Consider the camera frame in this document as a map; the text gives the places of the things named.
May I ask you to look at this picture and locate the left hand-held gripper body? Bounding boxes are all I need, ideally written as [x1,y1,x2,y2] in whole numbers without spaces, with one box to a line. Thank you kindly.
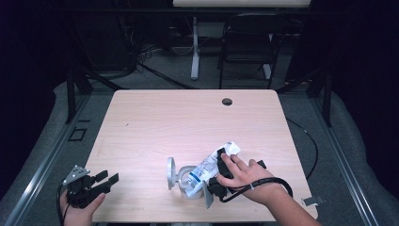
[62,165,111,209]

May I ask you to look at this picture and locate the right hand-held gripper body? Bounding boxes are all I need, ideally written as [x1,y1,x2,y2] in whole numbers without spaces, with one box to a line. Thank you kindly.
[201,176,235,210]

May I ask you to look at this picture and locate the blue and white milk pouch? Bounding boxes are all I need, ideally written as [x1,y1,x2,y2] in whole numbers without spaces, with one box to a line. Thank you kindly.
[185,140,242,199]

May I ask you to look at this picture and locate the clear jug with white lid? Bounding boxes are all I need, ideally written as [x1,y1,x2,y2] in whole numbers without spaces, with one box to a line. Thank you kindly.
[166,156,205,202]

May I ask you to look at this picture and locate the person's left hand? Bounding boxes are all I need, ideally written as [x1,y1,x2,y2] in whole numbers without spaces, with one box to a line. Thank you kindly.
[59,190,107,226]

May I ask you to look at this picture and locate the person's right hand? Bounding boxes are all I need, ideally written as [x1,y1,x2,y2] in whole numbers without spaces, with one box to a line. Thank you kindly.
[215,153,285,205]

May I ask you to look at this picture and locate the black metal stand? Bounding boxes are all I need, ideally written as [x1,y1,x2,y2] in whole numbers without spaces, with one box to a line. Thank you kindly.
[63,60,127,125]
[276,66,334,128]

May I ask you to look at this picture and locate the grey tape strip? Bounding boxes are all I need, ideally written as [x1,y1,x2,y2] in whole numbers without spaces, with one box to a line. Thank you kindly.
[302,195,326,207]

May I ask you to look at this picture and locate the black folding chair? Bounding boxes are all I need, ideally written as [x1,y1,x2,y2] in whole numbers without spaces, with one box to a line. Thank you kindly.
[217,12,292,90]

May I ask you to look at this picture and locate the white desk with metal legs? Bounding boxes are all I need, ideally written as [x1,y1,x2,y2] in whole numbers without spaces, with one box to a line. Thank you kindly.
[172,0,311,81]

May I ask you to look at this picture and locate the left hand-held gripper cable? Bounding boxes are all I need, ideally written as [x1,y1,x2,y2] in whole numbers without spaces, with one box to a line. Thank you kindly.
[56,183,69,226]

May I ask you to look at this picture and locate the hand-held gripper cable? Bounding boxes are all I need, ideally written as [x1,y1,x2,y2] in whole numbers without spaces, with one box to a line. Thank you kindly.
[218,176,295,203]
[56,183,69,226]

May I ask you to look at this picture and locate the aluminium floor rail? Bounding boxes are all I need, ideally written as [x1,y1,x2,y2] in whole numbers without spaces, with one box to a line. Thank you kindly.
[2,93,92,226]
[308,93,381,226]

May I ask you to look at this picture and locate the right hand-held gripper cable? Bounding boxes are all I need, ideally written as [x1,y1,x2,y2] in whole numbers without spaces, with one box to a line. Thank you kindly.
[218,176,295,203]

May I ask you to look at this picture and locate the thin black floor cable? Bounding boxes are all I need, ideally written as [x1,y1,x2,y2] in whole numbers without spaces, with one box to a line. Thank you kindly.
[285,117,320,182]

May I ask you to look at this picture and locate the bundle of floor cables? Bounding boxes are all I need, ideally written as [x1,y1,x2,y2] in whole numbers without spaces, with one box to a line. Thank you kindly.
[125,39,196,90]

